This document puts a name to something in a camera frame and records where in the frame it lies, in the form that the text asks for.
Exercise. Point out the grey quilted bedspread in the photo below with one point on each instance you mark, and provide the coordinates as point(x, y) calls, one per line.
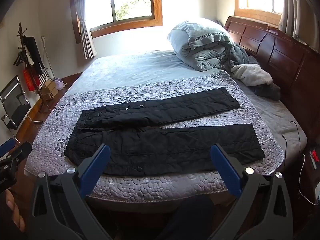
point(150, 187)

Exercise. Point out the large wooden framed window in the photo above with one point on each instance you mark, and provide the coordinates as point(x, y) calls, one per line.
point(125, 0)

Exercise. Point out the black quilted jacket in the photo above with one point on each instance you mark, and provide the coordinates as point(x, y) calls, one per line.
point(162, 150)

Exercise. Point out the grey curtain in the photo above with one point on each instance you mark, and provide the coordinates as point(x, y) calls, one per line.
point(292, 12)
point(86, 37)

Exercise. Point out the red hanging bag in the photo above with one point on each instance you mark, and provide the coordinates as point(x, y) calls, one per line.
point(28, 80)

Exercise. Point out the person's left hand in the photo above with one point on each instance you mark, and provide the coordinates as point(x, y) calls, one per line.
point(15, 210)

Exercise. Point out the small purple object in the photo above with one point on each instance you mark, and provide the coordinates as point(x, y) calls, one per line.
point(60, 84)

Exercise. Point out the grey-blue bed sheet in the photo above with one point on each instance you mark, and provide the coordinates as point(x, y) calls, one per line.
point(140, 67)

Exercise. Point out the black metal frame chair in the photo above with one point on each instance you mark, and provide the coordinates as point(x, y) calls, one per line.
point(17, 112)

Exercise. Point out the white fleece garment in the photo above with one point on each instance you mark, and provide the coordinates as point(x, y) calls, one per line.
point(252, 75)

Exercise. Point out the wooden coat rack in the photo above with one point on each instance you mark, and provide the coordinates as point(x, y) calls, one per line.
point(21, 33)

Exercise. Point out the light blue folded duvet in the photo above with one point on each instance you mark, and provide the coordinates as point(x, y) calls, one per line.
point(195, 42)

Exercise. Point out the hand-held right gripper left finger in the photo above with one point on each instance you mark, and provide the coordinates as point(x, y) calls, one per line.
point(96, 166)

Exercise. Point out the red power strip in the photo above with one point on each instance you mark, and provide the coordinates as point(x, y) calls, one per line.
point(314, 156)

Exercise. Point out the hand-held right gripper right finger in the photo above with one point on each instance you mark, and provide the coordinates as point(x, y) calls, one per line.
point(225, 167)

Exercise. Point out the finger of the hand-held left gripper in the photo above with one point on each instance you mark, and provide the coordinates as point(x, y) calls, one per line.
point(20, 152)

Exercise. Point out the cardboard box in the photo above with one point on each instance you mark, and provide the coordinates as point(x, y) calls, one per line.
point(48, 88)

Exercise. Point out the dark grey fleece blanket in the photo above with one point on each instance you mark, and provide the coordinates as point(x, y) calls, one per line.
point(237, 55)

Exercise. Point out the black hanging garment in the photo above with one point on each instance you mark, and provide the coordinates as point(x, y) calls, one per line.
point(33, 52)

